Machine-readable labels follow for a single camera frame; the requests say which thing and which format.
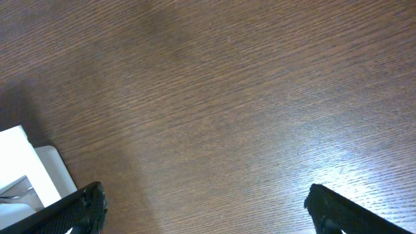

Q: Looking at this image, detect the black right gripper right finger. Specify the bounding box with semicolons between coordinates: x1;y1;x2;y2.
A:
304;184;411;234

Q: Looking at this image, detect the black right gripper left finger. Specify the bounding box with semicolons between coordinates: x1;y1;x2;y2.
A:
1;181;108;234

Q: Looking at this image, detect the steel spoon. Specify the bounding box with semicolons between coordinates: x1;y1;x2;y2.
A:
1;187;40;206

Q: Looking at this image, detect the white plastic cutlery tray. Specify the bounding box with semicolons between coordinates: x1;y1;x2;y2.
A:
1;125;77;229

